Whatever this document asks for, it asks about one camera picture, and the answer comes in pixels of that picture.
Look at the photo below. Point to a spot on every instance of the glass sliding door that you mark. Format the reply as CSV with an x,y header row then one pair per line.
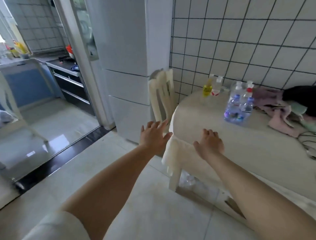
x,y
17,128

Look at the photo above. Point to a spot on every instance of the pink cloth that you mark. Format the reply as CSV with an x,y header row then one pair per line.
x,y
279,111

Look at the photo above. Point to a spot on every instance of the shrink-wrapped pack of water bottles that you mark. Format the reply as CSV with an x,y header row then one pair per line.
x,y
239,106

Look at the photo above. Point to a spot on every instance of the white refrigerator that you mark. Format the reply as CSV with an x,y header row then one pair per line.
x,y
128,61

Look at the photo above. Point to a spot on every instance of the person's right middle finger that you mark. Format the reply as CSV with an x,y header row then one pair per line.
x,y
210,134

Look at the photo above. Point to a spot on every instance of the person's left little finger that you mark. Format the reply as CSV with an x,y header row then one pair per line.
x,y
143,129

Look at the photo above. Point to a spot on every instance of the white sliding door frame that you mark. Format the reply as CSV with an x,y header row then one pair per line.
x,y
81,56

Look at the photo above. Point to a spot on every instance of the black built-in stove unit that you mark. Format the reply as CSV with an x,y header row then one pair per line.
x,y
72,86

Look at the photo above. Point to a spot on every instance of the yellow liquid bottle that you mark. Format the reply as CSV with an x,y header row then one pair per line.
x,y
207,89

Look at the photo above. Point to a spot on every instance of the cream tablecloth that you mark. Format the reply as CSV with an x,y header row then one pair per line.
x,y
249,145

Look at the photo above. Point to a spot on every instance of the light green cloth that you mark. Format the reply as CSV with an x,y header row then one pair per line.
x,y
307,116

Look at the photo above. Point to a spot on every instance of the white shirt sleeve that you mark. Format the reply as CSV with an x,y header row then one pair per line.
x,y
56,227

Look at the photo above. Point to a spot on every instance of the clear bottle with red label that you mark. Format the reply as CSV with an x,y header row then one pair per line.
x,y
217,86

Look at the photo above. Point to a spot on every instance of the person's left thumb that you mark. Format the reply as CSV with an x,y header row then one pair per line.
x,y
167,137

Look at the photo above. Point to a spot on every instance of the person's left hand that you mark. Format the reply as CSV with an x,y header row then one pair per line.
x,y
151,139

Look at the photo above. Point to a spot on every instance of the black cloth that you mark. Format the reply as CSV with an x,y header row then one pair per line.
x,y
300,97

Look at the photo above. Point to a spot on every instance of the blue kitchen cabinet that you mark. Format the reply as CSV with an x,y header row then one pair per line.
x,y
27,85

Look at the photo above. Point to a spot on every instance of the person's right thumb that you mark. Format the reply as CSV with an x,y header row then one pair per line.
x,y
198,145

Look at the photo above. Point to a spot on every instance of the person's right forearm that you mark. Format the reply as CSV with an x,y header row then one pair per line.
x,y
254,195

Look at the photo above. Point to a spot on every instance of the person's right hand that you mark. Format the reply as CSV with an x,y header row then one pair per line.
x,y
209,147

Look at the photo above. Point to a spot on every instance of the person's left forearm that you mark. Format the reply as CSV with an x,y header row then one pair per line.
x,y
108,188

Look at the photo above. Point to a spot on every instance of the yellow kitchen bottle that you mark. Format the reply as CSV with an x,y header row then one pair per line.
x,y
21,48

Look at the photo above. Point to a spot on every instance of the red kitchen container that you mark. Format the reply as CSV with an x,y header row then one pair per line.
x,y
69,50

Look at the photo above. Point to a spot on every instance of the white table leg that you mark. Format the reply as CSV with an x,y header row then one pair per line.
x,y
174,179

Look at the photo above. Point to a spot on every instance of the clear plastic bottles under table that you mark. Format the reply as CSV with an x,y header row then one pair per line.
x,y
188,179

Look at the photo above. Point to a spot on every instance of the person's left middle finger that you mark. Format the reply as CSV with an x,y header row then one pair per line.
x,y
156,124

